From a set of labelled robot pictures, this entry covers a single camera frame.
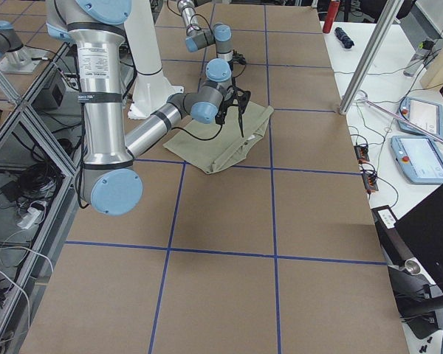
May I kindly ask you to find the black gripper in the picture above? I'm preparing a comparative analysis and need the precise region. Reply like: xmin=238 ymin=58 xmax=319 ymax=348
xmin=215 ymin=86 xmax=251 ymax=136

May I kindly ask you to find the olive green long-sleeve shirt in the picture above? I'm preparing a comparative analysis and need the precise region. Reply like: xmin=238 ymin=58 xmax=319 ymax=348
xmin=163 ymin=102 xmax=274 ymax=175

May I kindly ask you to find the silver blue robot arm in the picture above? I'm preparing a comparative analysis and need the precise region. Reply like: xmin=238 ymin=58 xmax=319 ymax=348
xmin=46 ymin=1 xmax=250 ymax=216
xmin=176 ymin=0 xmax=234 ymax=68

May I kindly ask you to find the silver reacher grabber tool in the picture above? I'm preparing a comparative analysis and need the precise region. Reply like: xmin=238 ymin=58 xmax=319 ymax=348
xmin=354 ymin=90 xmax=443 ymax=145

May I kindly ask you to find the folded navy umbrella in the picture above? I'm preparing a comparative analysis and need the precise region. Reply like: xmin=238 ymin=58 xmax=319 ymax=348
xmin=334 ymin=27 xmax=354 ymax=49

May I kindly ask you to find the red cylinder bottle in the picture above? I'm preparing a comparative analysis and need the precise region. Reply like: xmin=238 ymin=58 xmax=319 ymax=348
xmin=322 ymin=0 xmax=340 ymax=34

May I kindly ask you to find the near blue teach pendant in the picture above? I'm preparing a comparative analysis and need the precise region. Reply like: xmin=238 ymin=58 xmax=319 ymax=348
xmin=390 ymin=136 xmax=443 ymax=185

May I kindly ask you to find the blue teach pendant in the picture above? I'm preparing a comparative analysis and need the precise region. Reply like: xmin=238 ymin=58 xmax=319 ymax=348
xmin=397 ymin=97 xmax=443 ymax=138
xmin=390 ymin=136 xmax=443 ymax=185

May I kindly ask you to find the far blue teach pendant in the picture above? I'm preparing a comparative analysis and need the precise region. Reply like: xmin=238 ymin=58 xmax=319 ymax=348
xmin=397 ymin=97 xmax=443 ymax=138

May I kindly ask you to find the white power strip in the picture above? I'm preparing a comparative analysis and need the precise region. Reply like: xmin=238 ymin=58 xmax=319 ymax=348
xmin=16 ymin=206 xmax=44 ymax=229

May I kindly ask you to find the black laptop computer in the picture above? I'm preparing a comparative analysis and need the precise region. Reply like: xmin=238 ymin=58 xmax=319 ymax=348
xmin=371 ymin=184 xmax=443 ymax=291

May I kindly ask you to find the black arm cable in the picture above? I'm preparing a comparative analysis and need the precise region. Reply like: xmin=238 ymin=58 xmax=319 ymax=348
xmin=173 ymin=121 xmax=224 ymax=142

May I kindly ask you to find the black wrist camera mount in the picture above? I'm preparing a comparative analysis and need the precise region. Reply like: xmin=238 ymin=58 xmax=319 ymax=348
xmin=232 ymin=51 xmax=247 ymax=66

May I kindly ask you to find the aluminium frame post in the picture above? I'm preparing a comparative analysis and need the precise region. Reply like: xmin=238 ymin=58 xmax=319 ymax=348
xmin=338 ymin=0 xmax=404 ymax=115

